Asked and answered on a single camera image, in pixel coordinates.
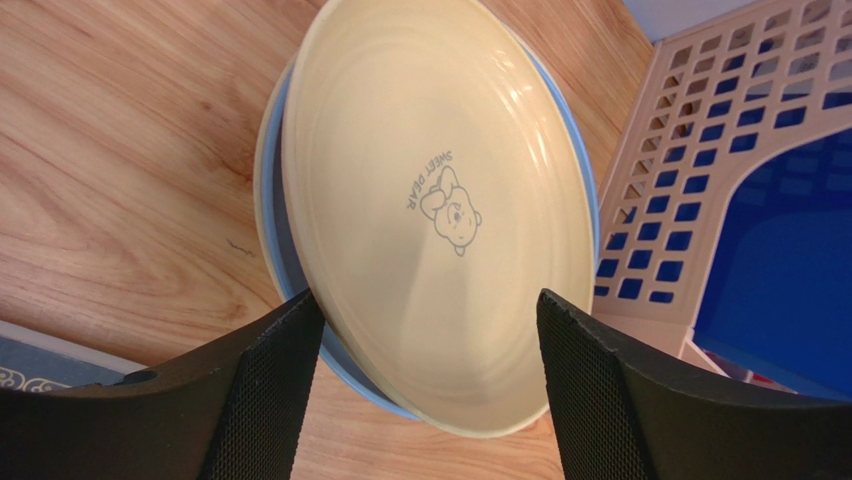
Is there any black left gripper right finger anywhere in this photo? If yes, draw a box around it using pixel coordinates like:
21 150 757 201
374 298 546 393
536 289 851 479

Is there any dark blue book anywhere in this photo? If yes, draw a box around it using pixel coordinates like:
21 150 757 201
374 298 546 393
1 321 145 393

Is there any pink plastic file organizer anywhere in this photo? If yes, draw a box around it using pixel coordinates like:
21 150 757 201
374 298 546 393
592 0 852 384

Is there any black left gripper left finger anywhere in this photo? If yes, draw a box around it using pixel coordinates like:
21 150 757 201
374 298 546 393
1 291 325 479

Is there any blue folder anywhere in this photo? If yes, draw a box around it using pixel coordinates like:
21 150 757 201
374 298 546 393
595 26 852 402

